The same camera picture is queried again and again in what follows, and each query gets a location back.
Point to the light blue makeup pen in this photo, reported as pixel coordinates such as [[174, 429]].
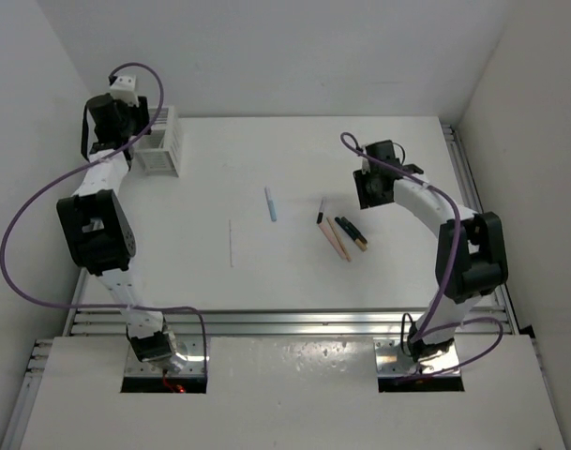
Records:
[[270, 204]]

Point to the black gold makeup pen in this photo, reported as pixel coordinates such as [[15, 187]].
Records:
[[355, 230]]

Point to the pink makeup pencil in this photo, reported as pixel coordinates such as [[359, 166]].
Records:
[[332, 240]]

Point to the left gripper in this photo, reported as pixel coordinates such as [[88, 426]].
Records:
[[139, 113]]

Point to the tan makeup pencil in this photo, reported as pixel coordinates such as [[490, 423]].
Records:
[[343, 250]]

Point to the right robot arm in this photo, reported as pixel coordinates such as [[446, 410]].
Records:
[[470, 260]]

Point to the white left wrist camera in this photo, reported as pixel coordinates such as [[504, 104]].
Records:
[[124, 88]]

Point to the aluminium frame rail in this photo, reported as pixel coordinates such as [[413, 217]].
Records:
[[286, 277]]

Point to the white slotted organizer box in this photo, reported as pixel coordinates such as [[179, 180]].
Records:
[[159, 152]]

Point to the white front cover board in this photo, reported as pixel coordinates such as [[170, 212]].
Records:
[[279, 393]]

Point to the white black-tipped makeup pen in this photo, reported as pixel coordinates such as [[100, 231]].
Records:
[[320, 214]]

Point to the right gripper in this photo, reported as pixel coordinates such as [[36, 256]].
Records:
[[367, 201]]

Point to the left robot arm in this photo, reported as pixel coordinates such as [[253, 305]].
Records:
[[96, 227]]

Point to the dark green makeup pen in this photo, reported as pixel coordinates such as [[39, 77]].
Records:
[[353, 235]]

